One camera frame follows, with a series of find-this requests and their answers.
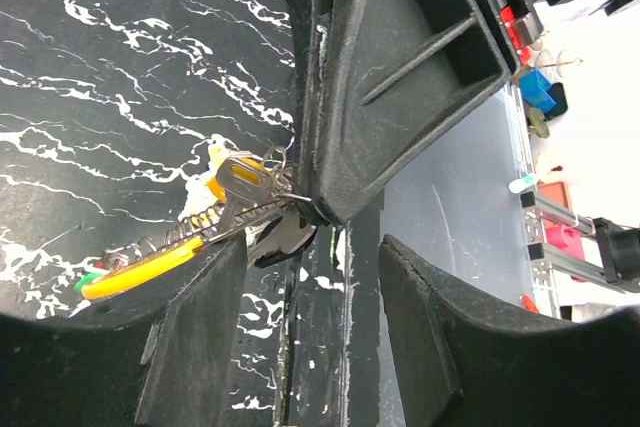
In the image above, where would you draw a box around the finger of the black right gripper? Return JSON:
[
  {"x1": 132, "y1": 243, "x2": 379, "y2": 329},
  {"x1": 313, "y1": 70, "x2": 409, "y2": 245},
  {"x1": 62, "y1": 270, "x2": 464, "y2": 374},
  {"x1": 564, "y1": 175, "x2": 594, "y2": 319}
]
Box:
[
  {"x1": 285, "y1": 0, "x2": 330, "y2": 197},
  {"x1": 299, "y1": 0, "x2": 519, "y2": 225}
]

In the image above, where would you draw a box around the large keyring with yellow handle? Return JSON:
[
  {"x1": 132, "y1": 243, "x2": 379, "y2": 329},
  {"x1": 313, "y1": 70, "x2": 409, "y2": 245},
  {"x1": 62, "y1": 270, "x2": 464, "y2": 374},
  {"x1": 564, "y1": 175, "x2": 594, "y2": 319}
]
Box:
[{"x1": 80, "y1": 146, "x2": 311, "y2": 301}]

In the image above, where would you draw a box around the yellow tag key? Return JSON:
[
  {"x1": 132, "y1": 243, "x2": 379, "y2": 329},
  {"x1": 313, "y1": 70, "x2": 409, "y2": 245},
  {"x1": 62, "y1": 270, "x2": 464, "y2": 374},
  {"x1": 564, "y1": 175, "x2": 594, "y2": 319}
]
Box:
[{"x1": 208, "y1": 154, "x2": 275, "y2": 230}]

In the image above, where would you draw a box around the black key tag with key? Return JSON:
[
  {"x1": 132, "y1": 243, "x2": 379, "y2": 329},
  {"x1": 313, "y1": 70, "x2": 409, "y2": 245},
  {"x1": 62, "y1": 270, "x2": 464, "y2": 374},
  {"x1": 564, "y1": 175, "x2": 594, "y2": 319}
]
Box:
[{"x1": 248, "y1": 206, "x2": 317, "y2": 268}]

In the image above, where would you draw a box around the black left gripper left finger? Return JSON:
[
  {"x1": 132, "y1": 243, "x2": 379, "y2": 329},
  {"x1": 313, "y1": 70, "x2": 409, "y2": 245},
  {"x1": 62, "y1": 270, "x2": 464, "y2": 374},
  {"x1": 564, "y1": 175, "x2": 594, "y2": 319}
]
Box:
[{"x1": 1, "y1": 235, "x2": 247, "y2": 426}]

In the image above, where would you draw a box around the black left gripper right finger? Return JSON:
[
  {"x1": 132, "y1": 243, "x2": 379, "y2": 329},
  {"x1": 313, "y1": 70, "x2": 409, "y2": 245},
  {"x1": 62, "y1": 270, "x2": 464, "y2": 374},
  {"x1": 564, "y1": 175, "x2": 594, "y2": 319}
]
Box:
[{"x1": 379, "y1": 236, "x2": 639, "y2": 426}]

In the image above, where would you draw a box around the green tag key on ring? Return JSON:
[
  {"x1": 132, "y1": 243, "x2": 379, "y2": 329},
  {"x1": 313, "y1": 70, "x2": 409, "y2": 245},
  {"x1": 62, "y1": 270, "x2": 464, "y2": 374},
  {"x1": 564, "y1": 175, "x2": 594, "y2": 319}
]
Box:
[{"x1": 74, "y1": 272, "x2": 103, "y2": 294}]

